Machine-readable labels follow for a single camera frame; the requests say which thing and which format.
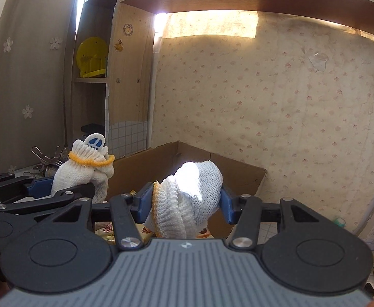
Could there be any wooden shelf unit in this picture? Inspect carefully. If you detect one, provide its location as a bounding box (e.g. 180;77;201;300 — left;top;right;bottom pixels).
69;0;374;154

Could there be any yellow plastic round holder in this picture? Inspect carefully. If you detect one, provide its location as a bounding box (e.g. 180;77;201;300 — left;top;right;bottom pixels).
76;37;108;78

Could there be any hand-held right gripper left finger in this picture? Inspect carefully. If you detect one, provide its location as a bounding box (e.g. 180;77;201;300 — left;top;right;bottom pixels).
51;182;154;250

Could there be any grey flower curtain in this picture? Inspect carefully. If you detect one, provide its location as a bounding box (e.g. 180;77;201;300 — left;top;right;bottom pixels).
0;0;82;173

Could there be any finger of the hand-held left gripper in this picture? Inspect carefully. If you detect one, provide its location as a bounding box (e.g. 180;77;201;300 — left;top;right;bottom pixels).
0;184;95;221
0;173;54;199

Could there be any brown cardboard box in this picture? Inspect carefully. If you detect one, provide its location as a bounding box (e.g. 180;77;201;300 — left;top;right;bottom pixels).
105;141;268;240

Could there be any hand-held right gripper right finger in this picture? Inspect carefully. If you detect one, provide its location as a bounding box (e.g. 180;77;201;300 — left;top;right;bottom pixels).
219;187;323;250

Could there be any torn tape patch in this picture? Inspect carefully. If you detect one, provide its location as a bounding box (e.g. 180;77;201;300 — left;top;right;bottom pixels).
308;51;330;72

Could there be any cartoon printed table mat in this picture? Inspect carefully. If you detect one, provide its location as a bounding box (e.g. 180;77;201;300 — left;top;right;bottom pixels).
93;222;213;245

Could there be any silver metal clip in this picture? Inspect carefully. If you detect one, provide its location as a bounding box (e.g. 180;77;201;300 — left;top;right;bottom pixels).
30;163;58;178
32;146;63;167

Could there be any white knit glove blue print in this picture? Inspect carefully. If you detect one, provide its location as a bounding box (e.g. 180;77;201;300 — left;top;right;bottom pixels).
51;133;115;203

